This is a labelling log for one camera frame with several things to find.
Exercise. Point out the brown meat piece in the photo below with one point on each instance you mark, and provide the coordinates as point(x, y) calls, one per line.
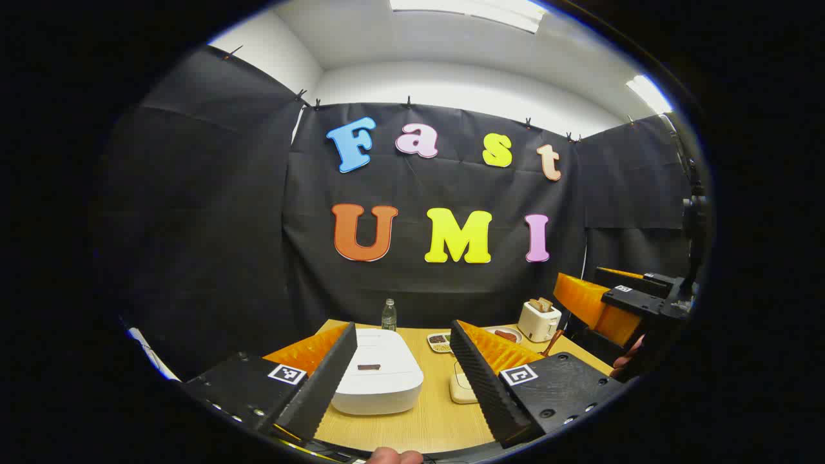
point(506, 336)

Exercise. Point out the white toaster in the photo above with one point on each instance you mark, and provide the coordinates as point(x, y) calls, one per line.
point(535, 322)

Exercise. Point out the white oval plate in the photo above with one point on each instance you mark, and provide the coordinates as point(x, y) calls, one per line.
point(519, 338)

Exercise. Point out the white rice cooker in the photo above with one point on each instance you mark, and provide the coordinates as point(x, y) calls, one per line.
point(380, 393)

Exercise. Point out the brown wooden spoon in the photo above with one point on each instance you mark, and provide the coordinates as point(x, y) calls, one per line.
point(553, 343)

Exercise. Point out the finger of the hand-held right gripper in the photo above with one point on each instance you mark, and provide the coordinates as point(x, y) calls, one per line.
point(593, 306)
point(635, 278)

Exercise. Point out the white divided dish of beans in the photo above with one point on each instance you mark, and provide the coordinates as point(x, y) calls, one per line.
point(439, 341)

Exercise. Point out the clear plastic water bottle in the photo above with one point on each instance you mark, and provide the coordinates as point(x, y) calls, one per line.
point(388, 317)

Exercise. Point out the toast bread slice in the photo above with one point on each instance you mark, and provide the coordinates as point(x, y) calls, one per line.
point(546, 304)
point(534, 307)

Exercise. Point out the clear tray of rice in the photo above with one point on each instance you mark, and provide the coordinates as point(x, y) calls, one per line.
point(461, 386)

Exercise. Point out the ceiling light panel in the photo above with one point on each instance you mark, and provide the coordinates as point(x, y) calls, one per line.
point(470, 9)
point(650, 94)

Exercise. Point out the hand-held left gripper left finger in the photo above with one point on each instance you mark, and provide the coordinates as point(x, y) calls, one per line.
point(322, 386)

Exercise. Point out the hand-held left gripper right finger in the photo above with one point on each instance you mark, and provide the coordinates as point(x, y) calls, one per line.
point(483, 386)

